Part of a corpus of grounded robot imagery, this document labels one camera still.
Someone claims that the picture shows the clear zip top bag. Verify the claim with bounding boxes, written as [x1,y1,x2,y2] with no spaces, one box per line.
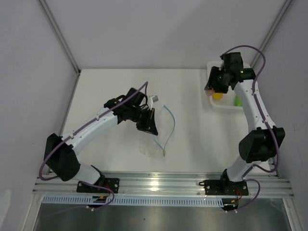
[139,105,176,159]

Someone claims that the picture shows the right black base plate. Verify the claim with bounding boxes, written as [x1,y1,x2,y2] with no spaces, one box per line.
[198,180,249,196]

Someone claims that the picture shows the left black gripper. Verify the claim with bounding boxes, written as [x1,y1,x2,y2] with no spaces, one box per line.
[129,106,158,136]

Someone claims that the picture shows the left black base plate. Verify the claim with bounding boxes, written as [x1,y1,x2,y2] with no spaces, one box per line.
[77,173,120,193]

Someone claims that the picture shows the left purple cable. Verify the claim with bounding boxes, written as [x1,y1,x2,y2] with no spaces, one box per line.
[38,81,149,181]

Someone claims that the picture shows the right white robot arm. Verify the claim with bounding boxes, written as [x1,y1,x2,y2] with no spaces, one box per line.
[205,52,285,194]

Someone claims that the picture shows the right aluminium frame post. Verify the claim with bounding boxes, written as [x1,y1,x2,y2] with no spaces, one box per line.
[256,0,295,54]

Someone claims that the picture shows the left aluminium frame post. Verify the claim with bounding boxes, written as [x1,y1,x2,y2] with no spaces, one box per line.
[37,0,81,75]

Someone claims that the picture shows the pink toy egg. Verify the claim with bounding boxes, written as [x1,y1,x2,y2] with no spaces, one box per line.
[205,89,215,96]

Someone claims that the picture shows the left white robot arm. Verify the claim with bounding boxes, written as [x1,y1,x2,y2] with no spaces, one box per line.
[42,88,158,193]

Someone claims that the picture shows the yellow toy fruit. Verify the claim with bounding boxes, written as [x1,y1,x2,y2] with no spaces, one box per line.
[212,93,223,101]

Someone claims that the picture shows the purple cable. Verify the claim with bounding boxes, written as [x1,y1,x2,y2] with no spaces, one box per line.
[38,81,149,181]
[221,45,281,173]

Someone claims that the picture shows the aluminium frame post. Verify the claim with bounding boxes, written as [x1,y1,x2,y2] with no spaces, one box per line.
[37,0,81,75]
[256,0,295,54]

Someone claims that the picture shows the white slotted cable duct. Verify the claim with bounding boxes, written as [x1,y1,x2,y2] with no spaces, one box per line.
[42,194,223,207]

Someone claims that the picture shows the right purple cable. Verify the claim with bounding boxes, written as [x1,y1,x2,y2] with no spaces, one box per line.
[221,45,281,173]

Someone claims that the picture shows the aluminium rail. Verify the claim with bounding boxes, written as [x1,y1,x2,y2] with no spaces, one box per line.
[32,172,295,198]

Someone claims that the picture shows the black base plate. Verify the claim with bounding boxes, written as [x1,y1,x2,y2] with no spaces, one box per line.
[77,173,120,193]
[198,180,249,196]

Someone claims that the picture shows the white plastic basket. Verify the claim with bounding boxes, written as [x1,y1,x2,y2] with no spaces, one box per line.
[206,61,244,113]

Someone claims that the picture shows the green toy vegetable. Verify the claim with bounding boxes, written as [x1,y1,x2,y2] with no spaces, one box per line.
[234,96,243,107]

